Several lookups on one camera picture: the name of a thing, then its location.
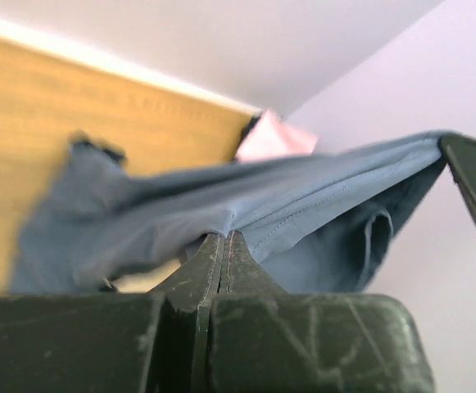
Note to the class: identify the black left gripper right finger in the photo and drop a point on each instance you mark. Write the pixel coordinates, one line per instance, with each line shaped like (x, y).
(263, 339)

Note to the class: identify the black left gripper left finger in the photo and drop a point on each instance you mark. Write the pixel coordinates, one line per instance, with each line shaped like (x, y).
(112, 342)

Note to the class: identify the blue-grey tank top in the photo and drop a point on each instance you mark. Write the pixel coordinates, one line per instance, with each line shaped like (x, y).
(316, 224)

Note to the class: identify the pink folded tank top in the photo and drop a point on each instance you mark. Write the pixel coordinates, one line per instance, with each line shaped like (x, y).
(272, 138)

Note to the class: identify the dark navy folded tank top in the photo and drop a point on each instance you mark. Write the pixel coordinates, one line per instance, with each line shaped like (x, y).
(248, 128)

